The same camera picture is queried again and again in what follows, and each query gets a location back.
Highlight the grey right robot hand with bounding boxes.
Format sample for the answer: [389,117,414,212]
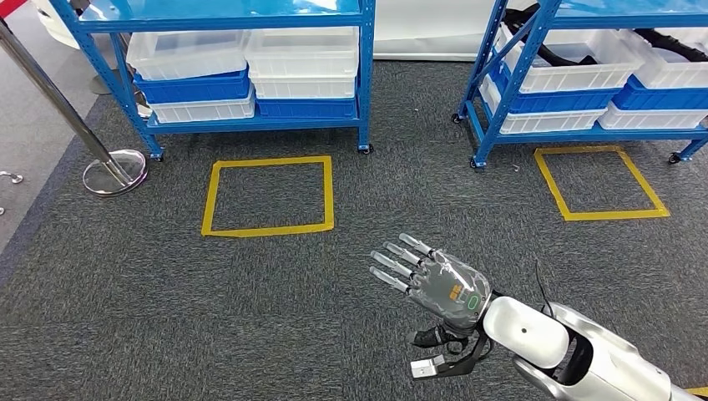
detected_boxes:
[369,232,493,350]

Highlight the blue wheeled shelf rack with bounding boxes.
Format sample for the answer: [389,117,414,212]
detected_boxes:
[450,0,708,170]

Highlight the blue metal shelf rack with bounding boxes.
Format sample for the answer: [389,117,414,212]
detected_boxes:
[48,0,377,163]

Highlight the yellow floor tape square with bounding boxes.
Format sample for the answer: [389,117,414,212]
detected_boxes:
[200,155,336,239]

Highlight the yellow floor tape line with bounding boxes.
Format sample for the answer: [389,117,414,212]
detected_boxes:
[534,145,671,222]

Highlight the white plastic bin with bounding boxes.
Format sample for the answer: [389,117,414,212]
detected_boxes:
[493,24,645,94]
[244,28,361,79]
[597,101,708,132]
[250,74,358,101]
[478,74,608,135]
[148,91,257,124]
[125,30,251,83]
[615,28,708,91]

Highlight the black parts in rack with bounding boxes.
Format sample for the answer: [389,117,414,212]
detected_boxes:
[502,4,599,68]
[633,28,708,63]

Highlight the white car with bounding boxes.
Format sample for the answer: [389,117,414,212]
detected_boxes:
[30,0,523,63]

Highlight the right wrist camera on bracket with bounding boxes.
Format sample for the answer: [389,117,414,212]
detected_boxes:
[410,326,496,381]

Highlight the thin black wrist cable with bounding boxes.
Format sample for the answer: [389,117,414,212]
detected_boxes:
[534,260,556,319]

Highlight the chrome stanchion post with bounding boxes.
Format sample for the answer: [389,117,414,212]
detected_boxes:
[0,19,149,199]

